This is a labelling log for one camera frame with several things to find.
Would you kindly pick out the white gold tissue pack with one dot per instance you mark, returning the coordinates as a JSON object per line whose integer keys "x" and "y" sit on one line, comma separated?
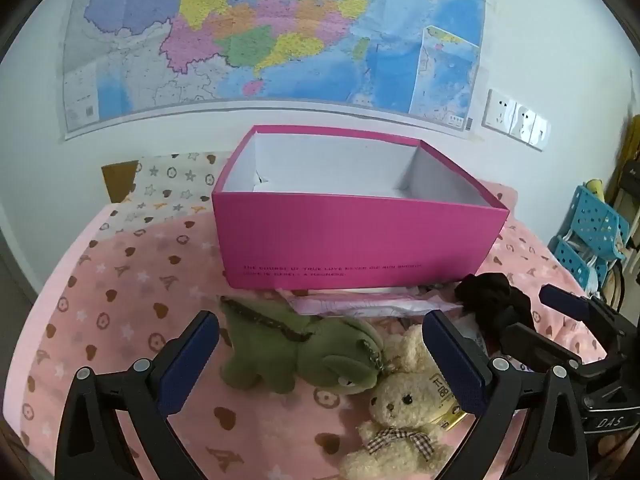
{"x": 447, "y": 405}

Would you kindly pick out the dark metal frame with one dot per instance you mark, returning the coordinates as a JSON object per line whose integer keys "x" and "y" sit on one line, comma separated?
{"x": 627, "y": 185}

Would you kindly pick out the green plush toy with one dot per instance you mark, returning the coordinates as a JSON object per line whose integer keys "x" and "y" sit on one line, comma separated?
{"x": 300, "y": 345}

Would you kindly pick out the white wall socket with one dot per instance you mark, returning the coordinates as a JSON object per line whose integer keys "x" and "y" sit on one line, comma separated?
{"x": 501, "y": 110}
{"x": 525, "y": 121}
{"x": 541, "y": 132}

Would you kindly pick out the brown wooden headboard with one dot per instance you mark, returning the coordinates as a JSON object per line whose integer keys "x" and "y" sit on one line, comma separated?
{"x": 117, "y": 180}

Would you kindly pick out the small beige plush toy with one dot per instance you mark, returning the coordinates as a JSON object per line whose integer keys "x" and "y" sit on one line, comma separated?
{"x": 412, "y": 347}

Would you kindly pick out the blue plastic basket rack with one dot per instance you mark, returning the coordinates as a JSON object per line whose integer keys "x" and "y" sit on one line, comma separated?
{"x": 595, "y": 220}

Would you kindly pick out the pink plastic packet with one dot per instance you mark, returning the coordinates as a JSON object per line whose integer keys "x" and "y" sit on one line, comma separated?
{"x": 350, "y": 306}

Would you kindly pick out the black cloth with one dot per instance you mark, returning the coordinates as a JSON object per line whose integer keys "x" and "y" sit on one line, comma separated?
{"x": 487, "y": 300}

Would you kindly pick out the white star printed pillow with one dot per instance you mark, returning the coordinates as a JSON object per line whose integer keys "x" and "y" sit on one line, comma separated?
{"x": 165, "y": 185}

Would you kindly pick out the beige teddy bear checked bow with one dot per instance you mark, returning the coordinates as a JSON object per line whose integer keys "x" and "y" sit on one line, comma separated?
{"x": 405, "y": 402}

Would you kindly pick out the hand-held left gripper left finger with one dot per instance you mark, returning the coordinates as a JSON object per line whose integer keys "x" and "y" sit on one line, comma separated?
{"x": 190, "y": 360}

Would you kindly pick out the pink cardboard box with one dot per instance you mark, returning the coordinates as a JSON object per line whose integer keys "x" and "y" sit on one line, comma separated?
{"x": 350, "y": 240}

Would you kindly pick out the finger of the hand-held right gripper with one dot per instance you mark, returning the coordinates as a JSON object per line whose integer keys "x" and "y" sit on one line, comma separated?
{"x": 565, "y": 301}
{"x": 530, "y": 345}

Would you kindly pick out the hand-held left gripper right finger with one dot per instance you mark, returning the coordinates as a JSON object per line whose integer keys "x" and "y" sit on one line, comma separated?
{"x": 452, "y": 362}

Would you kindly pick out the colourful wall map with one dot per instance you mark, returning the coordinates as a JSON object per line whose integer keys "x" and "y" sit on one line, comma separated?
{"x": 300, "y": 35}

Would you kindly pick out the pink printed bedsheet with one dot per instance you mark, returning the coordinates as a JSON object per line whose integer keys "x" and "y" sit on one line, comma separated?
{"x": 125, "y": 300}

